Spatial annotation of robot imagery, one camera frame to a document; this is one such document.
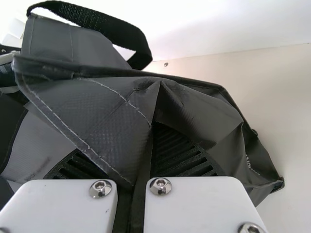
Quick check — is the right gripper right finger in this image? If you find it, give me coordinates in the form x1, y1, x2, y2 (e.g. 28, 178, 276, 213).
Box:
145, 121, 269, 233

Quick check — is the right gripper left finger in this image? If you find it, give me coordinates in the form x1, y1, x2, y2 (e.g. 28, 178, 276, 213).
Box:
0, 150, 120, 233

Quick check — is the dark grey bag with straps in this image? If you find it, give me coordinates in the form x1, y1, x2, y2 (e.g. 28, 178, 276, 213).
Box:
0, 1, 285, 233

